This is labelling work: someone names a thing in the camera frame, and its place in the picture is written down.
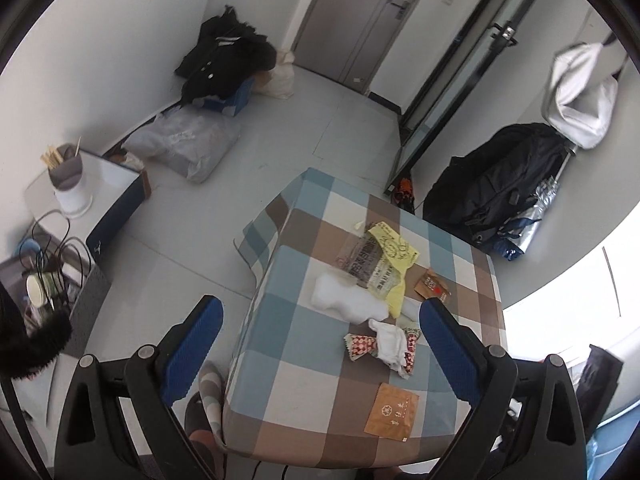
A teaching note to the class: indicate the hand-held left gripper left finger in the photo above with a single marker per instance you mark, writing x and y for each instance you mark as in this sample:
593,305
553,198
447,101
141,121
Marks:
192,345

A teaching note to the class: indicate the black backpack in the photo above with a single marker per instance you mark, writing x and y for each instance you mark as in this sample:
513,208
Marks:
500,180

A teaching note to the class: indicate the white foam piece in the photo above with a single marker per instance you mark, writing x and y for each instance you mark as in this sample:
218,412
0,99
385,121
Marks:
340,299

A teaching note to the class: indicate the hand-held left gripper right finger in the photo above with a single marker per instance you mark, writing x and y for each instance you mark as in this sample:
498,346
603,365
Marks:
450,355

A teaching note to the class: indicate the small white paper scrap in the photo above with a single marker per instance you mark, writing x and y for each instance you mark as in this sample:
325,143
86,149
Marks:
358,225

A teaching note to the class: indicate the crumpled white tissue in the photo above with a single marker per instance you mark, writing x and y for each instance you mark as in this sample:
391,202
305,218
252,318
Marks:
392,345

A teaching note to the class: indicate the red checkered wrapper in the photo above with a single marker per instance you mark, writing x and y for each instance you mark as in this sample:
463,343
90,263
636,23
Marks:
361,345

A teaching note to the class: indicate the beige tote bag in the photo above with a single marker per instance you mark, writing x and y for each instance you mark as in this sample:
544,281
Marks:
280,77

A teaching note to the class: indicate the bundle of wooden chopsticks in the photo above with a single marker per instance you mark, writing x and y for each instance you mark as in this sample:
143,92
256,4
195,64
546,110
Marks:
52,157

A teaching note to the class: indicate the grey door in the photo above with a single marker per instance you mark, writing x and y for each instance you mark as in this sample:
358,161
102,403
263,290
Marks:
360,20

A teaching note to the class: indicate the checkered tablecloth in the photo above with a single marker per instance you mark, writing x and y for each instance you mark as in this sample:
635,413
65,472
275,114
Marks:
310,360

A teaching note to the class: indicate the white hanging cloth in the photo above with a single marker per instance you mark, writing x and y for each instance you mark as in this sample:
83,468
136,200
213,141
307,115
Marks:
582,95

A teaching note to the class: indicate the clear printed bread wrapper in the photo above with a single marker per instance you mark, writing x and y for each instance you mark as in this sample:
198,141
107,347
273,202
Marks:
360,261

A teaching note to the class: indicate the yellow plastic bag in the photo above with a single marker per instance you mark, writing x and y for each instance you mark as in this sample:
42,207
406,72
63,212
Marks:
395,250

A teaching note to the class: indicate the blue cardboard box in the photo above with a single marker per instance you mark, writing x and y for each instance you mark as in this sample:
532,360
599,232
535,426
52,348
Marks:
235,100

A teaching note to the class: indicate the black jacket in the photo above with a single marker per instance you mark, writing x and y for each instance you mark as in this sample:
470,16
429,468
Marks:
225,55

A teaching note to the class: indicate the clear plastic bag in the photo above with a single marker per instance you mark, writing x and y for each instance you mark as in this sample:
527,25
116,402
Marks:
185,142

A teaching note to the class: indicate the brown cardboard box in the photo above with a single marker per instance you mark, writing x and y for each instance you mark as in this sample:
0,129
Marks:
146,185

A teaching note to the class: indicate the orange and black umbrella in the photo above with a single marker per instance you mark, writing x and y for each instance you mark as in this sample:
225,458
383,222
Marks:
402,192

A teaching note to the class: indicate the small brown packet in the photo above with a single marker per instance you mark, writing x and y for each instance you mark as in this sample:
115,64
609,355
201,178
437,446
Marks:
431,285

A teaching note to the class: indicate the grey and white utensil holder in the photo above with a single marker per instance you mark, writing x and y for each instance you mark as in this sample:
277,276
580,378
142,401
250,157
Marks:
72,185

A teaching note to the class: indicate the orange square packet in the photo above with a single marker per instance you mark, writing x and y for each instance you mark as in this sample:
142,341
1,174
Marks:
391,412

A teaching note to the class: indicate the dark cloth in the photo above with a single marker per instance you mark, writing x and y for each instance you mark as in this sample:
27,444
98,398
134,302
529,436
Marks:
600,380

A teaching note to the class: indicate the glass door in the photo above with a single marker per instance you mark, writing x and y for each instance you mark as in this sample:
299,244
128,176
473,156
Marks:
450,85

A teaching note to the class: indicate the white box with blue side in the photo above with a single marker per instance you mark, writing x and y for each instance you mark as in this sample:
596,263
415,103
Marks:
112,185

